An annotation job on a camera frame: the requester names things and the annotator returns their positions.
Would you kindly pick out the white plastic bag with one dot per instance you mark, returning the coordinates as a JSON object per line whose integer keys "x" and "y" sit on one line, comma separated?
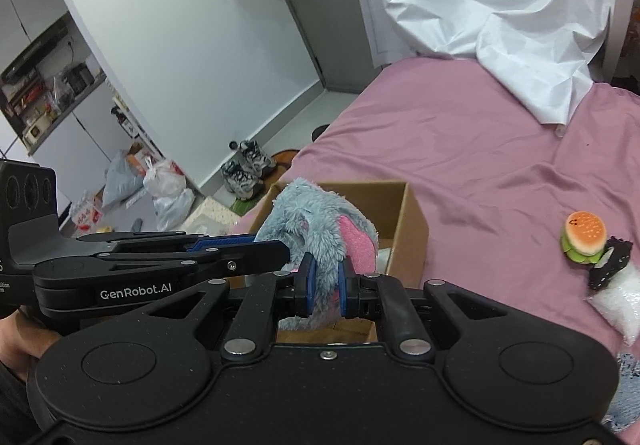
{"x": 167, "y": 190}

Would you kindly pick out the white dotted floor mat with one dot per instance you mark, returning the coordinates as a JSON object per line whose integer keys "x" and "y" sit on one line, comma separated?
{"x": 210, "y": 220}

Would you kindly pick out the person's left hand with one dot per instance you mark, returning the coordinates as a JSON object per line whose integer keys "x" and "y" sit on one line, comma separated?
{"x": 22, "y": 340}

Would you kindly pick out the orange cardboard carton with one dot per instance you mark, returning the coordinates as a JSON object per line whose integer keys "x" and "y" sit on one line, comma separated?
{"x": 137, "y": 157}

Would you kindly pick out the grey white sneaker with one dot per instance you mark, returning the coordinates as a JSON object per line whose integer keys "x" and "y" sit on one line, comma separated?
{"x": 241, "y": 181}
{"x": 252, "y": 156}

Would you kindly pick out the white crumpled cloth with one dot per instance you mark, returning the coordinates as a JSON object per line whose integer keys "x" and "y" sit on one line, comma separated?
{"x": 475, "y": 0}

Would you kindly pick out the pink bed sheet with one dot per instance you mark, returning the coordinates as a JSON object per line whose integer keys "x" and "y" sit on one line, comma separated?
{"x": 450, "y": 150}

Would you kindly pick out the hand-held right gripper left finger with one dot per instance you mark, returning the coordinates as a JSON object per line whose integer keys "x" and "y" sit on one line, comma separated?
{"x": 310, "y": 286}

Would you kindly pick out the hamburger squishy toy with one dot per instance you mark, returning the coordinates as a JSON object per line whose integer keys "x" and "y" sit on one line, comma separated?
{"x": 584, "y": 235}

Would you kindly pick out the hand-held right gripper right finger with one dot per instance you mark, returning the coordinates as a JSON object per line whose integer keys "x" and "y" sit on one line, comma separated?
{"x": 343, "y": 289}

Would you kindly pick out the clear bag of white beads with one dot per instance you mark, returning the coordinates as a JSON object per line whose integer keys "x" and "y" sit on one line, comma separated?
{"x": 620, "y": 300}

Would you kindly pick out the blue denim cloth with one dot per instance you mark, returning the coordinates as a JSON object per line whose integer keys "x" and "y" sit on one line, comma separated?
{"x": 627, "y": 390}

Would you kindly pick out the grey plastic bag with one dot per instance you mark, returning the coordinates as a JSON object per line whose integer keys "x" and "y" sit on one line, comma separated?
{"x": 120, "y": 180}

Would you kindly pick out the red white packet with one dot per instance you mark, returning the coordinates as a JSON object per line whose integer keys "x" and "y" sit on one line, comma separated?
{"x": 86, "y": 214}

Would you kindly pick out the grey pink plush elephant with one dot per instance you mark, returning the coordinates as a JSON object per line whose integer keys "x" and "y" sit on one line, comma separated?
{"x": 315, "y": 220}

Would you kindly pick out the cluttered wall shelf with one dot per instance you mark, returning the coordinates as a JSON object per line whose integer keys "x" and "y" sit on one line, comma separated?
{"x": 45, "y": 90}

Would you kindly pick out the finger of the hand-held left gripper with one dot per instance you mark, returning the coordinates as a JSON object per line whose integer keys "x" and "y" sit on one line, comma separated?
{"x": 227, "y": 242}
{"x": 250, "y": 257}

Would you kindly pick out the brown cardboard box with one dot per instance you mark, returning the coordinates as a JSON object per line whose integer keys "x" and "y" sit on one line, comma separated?
{"x": 407, "y": 230}

